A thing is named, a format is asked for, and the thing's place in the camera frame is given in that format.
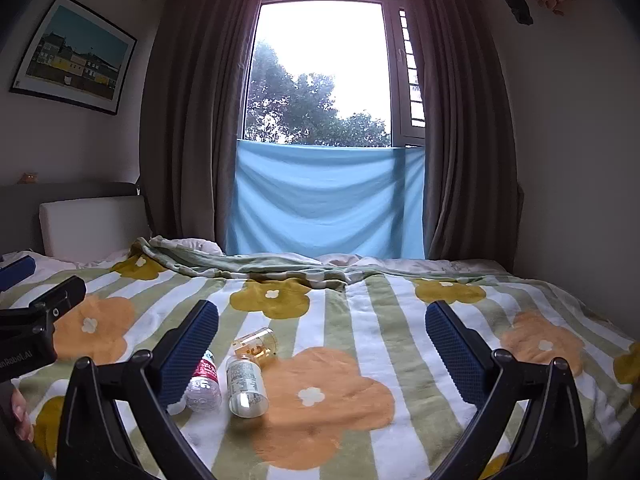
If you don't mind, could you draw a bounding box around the small clear yellow-tinted cup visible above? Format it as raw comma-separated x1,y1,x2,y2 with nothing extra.
231,327,279,362

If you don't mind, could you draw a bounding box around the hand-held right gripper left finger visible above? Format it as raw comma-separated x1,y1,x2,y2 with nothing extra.
56,300,221,480

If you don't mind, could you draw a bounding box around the window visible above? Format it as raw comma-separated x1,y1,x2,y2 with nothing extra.
242,0,429,151

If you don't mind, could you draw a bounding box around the framed picture of houses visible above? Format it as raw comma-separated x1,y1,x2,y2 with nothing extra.
8,0,139,116

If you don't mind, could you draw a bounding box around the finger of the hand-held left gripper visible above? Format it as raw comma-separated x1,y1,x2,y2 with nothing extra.
0,255,36,292
0,275,87,333

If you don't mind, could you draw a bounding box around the floral striped blanket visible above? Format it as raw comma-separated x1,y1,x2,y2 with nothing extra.
0,235,640,480

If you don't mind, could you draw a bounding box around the white headboard cushion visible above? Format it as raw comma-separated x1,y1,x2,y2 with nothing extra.
39,195,154,267

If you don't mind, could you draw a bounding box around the plastic bottle with red label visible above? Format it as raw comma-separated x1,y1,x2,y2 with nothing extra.
186,349,223,412

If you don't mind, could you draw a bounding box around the person's left hand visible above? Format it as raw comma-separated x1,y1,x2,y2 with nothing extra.
11,388,35,442

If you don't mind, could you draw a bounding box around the grey bed headboard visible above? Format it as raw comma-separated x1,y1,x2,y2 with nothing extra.
0,182,147,257

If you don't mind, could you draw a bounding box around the light blue cloth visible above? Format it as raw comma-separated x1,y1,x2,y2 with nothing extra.
225,139,427,261

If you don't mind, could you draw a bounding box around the brown curtain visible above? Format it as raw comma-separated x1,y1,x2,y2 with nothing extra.
404,0,525,275
137,0,267,257

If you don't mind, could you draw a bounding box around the clear printed plastic cup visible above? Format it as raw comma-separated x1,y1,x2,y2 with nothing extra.
226,354,271,419

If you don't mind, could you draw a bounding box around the white bed sheet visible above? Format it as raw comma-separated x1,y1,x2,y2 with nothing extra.
0,249,132,283

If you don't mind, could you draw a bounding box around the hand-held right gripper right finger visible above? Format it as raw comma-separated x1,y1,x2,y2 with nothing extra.
424,301,589,480

